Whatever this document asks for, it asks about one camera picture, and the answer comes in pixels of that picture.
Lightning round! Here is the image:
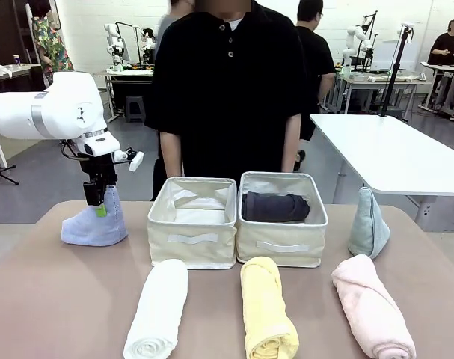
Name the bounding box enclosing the cream bin with cone towels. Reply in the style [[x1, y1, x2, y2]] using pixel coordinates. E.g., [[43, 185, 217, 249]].
[[147, 176, 238, 270]]

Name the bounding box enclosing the person's left forearm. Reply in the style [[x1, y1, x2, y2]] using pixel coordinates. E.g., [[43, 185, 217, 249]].
[[281, 111, 301, 173]]

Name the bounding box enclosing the pink towel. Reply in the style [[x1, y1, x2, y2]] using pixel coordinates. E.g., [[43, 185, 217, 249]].
[[331, 254, 417, 359]]

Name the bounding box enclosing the background work table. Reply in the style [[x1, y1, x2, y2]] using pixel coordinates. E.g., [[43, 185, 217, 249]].
[[334, 70, 419, 114], [98, 66, 155, 123]]

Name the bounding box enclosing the person in floral shirt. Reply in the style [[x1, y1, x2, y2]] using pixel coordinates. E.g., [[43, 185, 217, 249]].
[[27, 0, 75, 89]]

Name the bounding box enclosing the dark grey rolled towel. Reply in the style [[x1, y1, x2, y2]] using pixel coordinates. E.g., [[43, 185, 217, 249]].
[[241, 191, 310, 224]]

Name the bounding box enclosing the white side table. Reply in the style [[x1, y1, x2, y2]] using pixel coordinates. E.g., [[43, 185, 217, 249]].
[[309, 113, 454, 233]]

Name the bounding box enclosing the seated person in black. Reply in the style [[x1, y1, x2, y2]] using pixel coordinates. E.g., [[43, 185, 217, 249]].
[[427, 20, 454, 67]]

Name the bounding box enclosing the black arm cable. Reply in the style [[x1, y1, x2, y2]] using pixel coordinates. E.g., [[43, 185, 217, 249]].
[[59, 138, 86, 161]]

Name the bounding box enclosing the person in black shirt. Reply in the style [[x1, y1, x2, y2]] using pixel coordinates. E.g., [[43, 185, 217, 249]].
[[144, 0, 317, 203]]

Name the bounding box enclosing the grey plastic stool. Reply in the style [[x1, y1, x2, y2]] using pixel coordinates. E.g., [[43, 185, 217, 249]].
[[125, 96, 147, 123]]

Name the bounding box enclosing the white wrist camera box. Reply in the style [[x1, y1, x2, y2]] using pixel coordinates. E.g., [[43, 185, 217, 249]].
[[112, 147, 146, 173]]

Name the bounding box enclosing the person's right forearm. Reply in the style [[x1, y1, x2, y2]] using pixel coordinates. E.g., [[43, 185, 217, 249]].
[[159, 130, 185, 179]]

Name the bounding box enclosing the cream bin with rolled towels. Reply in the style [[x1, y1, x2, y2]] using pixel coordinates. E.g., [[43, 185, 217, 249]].
[[236, 171, 329, 269]]

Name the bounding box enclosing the bystander in grey shirt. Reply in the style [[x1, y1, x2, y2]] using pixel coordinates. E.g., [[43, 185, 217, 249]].
[[156, 0, 196, 52]]

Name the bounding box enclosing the black tripod pole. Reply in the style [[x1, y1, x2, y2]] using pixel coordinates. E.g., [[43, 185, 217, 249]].
[[378, 25, 415, 119]]

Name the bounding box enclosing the bystander in black t-shirt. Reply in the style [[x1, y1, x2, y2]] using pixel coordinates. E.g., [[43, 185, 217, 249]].
[[293, 0, 337, 143]]

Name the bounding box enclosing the blue cone towel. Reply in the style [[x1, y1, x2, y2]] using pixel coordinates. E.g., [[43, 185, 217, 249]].
[[60, 185, 129, 248]]

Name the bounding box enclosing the black floor tripod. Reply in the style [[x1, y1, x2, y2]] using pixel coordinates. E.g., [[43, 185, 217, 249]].
[[0, 144, 20, 186]]

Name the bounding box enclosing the white towel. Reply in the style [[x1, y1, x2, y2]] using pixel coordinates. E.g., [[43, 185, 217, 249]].
[[122, 258, 189, 359]]

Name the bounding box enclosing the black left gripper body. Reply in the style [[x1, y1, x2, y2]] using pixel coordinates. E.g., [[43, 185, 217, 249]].
[[79, 153, 118, 187]]

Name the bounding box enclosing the grey-green cone towel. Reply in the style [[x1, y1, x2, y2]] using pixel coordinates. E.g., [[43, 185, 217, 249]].
[[347, 186, 391, 260]]

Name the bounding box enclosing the yellow towel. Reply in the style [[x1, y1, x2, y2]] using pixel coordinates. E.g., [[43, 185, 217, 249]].
[[239, 256, 300, 359]]

